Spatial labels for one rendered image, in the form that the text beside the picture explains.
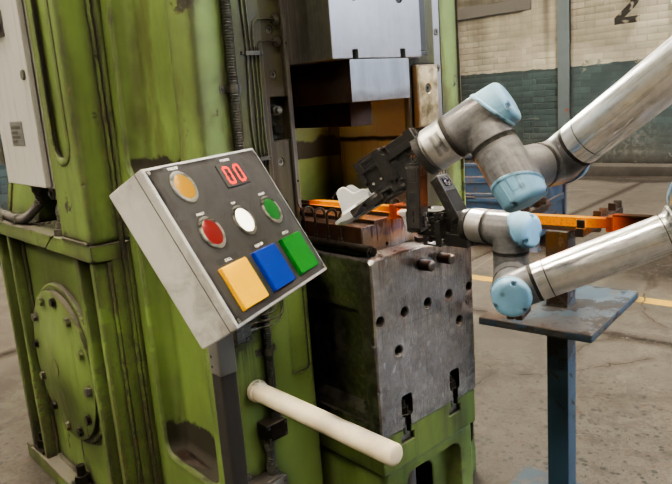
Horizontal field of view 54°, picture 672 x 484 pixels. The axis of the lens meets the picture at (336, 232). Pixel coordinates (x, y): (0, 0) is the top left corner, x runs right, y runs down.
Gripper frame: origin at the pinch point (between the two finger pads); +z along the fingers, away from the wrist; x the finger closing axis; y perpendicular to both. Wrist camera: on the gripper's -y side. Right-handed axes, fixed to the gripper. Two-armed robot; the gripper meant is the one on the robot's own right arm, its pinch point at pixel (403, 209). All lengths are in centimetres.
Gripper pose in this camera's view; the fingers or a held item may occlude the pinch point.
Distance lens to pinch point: 160.9
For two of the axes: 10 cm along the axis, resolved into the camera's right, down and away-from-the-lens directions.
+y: 0.8, 9.8, 2.0
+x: 7.3, -1.9, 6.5
